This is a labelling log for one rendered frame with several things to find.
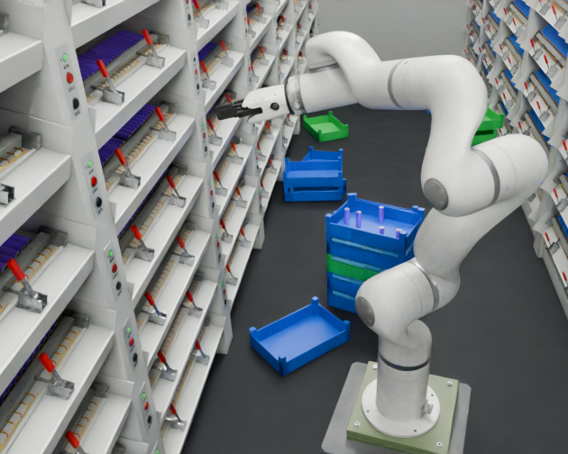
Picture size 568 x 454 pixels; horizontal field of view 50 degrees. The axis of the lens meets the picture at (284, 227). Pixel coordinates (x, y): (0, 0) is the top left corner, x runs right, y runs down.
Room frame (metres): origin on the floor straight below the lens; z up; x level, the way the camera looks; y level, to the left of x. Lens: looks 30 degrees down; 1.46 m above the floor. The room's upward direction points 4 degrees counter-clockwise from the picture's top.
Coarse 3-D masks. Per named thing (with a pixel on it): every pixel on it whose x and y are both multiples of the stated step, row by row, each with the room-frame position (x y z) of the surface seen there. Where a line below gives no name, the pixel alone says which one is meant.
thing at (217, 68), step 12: (216, 36) 2.35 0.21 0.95; (228, 36) 2.35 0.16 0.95; (204, 48) 2.23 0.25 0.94; (216, 48) 2.25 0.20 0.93; (228, 48) 2.33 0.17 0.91; (240, 48) 2.34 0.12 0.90; (204, 60) 2.08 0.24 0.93; (216, 60) 2.18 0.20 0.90; (228, 60) 2.15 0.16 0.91; (240, 60) 2.27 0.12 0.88; (204, 72) 2.00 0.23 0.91; (216, 72) 2.06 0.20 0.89; (228, 72) 2.09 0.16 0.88; (204, 84) 1.90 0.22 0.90; (216, 84) 1.95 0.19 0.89; (204, 96) 1.74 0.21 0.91; (216, 96) 1.92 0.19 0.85
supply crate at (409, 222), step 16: (352, 208) 2.04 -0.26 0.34; (368, 208) 2.02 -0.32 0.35; (384, 208) 1.99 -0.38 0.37; (336, 224) 1.87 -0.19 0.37; (352, 224) 1.95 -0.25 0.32; (368, 224) 1.95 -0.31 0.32; (384, 224) 1.94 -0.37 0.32; (400, 224) 1.93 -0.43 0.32; (416, 224) 1.84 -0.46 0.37; (352, 240) 1.84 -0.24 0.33; (368, 240) 1.81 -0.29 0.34; (384, 240) 1.78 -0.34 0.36; (400, 240) 1.75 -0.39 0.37
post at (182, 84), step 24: (168, 0) 1.66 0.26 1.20; (168, 24) 1.66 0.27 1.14; (192, 24) 1.73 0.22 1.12; (192, 48) 1.70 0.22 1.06; (192, 72) 1.67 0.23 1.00; (192, 96) 1.65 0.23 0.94; (192, 144) 1.65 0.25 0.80; (216, 216) 1.73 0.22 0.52; (216, 264) 1.67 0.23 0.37; (216, 288) 1.65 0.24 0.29; (216, 312) 1.65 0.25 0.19
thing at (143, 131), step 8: (152, 120) 1.52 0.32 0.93; (144, 128) 1.46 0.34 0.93; (136, 136) 1.41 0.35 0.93; (144, 136) 1.45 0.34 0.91; (152, 136) 1.46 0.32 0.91; (128, 144) 1.36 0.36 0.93; (136, 144) 1.39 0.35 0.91; (128, 152) 1.34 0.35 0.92; (136, 152) 1.35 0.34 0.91; (112, 160) 1.26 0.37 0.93; (104, 168) 1.22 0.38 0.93; (112, 168) 1.24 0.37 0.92; (104, 176) 1.19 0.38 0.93
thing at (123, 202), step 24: (168, 96) 1.66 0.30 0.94; (168, 120) 1.59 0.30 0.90; (192, 120) 1.63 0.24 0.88; (144, 144) 1.42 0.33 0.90; (168, 144) 1.45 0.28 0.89; (120, 168) 1.28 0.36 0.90; (144, 168) 1.30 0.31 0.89; (120, 192) 1.18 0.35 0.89; (144, 192) 1.24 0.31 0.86; (120, 216) 1.08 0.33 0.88
